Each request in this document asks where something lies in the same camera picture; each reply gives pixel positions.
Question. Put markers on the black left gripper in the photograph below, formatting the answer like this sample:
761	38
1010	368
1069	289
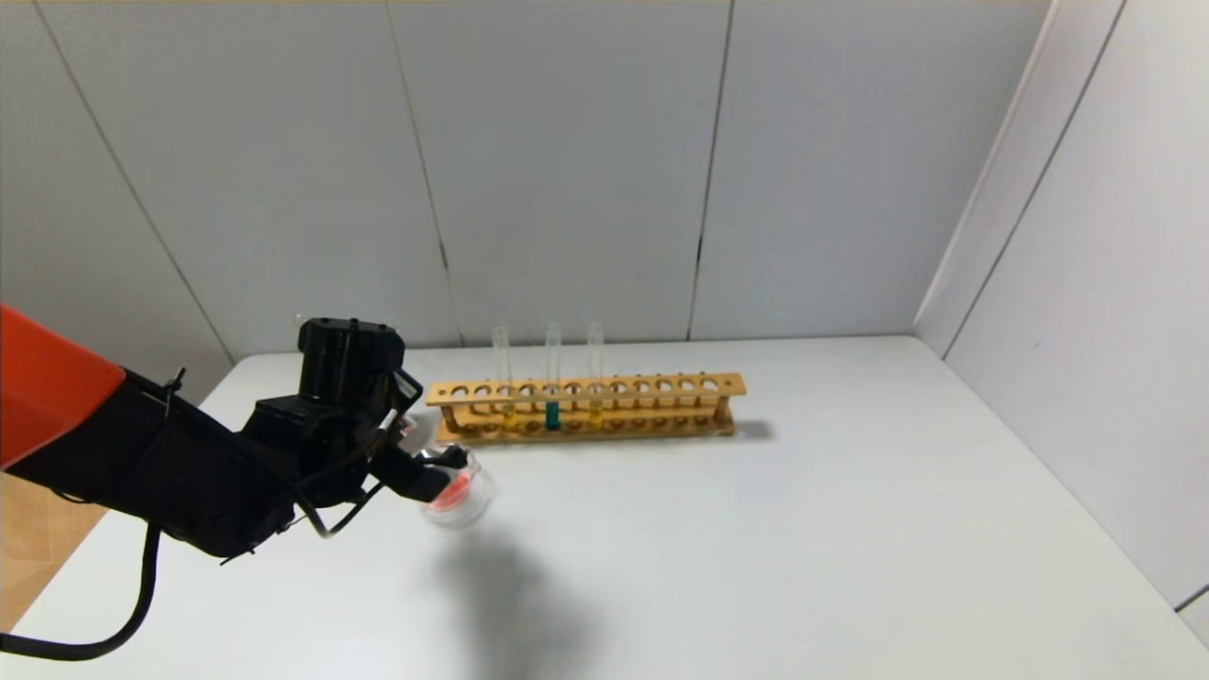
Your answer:
422	481

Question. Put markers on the yellow pigment test tube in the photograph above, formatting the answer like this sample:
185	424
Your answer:
510	416
595	414

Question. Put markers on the black and orange left arm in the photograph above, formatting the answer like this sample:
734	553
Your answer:
142	463

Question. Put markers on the teal pigment test tube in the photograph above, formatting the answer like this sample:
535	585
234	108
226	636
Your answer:
553	416

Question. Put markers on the wooden test tube rack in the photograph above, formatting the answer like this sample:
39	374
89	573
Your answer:
614	389

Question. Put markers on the clear glass petri dish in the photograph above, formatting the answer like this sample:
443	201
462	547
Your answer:
477	496

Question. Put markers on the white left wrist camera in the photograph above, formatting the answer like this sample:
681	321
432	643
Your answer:
408	427

